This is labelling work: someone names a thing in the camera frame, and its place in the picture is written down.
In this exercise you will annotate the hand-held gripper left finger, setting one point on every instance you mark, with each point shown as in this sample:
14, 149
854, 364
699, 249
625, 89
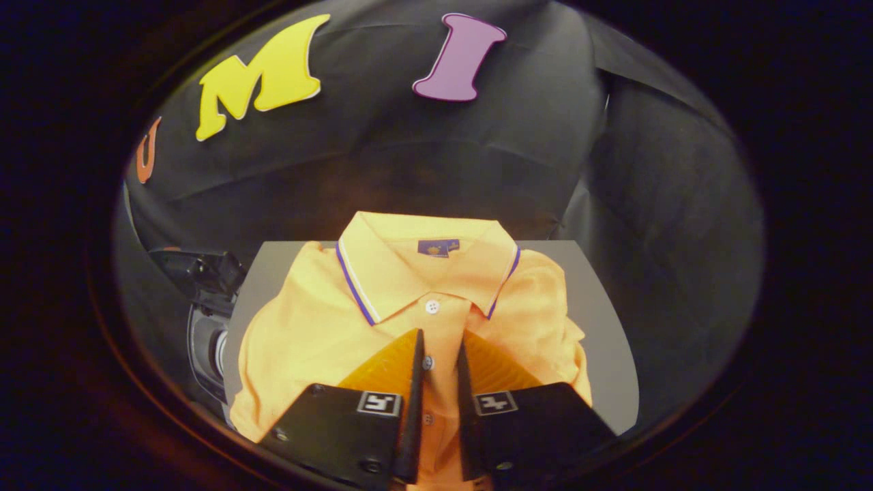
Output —
341, 429

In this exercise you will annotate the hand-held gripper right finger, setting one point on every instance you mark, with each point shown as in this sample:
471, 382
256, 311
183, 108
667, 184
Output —
532, 429

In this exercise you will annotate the orange polo shirt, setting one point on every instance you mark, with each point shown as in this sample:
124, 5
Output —
320, 327

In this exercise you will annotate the grey cabinet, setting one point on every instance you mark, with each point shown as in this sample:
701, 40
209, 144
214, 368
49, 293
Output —
600, 327

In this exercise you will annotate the black backdrop cloth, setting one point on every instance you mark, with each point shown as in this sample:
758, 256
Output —
382, 150

